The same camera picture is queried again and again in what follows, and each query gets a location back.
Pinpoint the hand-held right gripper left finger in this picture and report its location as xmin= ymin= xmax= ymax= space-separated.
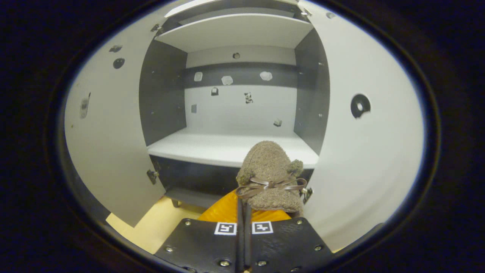
xmin=153 ymin=190 xmax=243 ymax=273

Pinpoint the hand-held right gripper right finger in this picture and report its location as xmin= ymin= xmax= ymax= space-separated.
xmin=244 ymin=207 xmax=336 ymax=273

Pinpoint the brown fuzzy shoe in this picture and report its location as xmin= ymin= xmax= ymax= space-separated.
xmin=235 ymin=141 xmax=308 ymax=213

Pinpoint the white shoe cabinet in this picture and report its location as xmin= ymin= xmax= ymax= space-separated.
xmin=138 ymin=0 xmax=331 ymax=209

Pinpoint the white door with camera sticker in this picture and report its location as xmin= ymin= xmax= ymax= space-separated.
xmin=64 ymin=9 xmax=178 ymax=228

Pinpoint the white cabinet shelf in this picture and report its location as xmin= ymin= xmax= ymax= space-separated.
xmin=155 ymin=14 xmax=315 ymax=53
xmin=164 ymin=0 xmax=305 ymax=26

